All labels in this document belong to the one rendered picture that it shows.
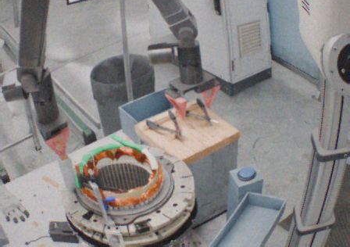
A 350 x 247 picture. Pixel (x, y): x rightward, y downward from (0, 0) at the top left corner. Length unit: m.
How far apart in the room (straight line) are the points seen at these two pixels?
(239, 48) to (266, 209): 2.40
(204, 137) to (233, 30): 2.11
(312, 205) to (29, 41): 0.77
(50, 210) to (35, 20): 0.91
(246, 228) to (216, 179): 0.31
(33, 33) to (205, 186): 0.73
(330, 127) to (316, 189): 0.18
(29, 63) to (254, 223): 0.61
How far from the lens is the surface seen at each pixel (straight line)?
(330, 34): 0.79
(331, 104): 0.94
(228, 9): 3.20
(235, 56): 3.37
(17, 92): 0.90
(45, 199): 1.55
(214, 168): 1.26
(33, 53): 0.78
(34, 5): 0.68
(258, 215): 1.05
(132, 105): 1.40
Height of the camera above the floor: 1.77
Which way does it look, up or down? 32 degrees down
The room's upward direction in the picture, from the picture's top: 5 degrees counter-clockwise
